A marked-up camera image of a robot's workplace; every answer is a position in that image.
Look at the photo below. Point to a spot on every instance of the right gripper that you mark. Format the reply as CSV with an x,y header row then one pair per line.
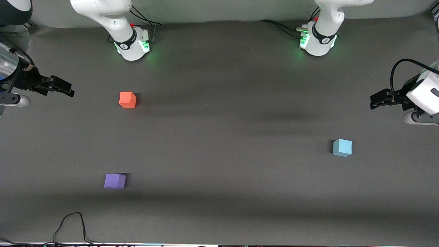
x,y
28,81

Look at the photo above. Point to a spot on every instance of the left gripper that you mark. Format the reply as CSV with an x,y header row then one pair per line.
x,y
399,99

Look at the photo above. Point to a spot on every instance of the light blue foam block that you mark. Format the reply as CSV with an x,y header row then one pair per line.
x,y
342,147

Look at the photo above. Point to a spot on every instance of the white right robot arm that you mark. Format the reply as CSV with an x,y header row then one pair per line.
x,y
113,20

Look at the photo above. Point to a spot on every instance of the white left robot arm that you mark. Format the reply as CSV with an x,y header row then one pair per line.
x,y
325,20

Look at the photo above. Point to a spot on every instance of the orange foam block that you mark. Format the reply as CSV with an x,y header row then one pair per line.
x,y
127,100

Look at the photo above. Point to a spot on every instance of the purple foam block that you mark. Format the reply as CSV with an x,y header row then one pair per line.
x,y
114,181

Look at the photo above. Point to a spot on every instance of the dark grey table mat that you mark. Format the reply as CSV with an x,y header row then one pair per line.
x,y
240,171

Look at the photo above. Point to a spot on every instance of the aluminium frame rail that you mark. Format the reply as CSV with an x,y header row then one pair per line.
x,y
30,23

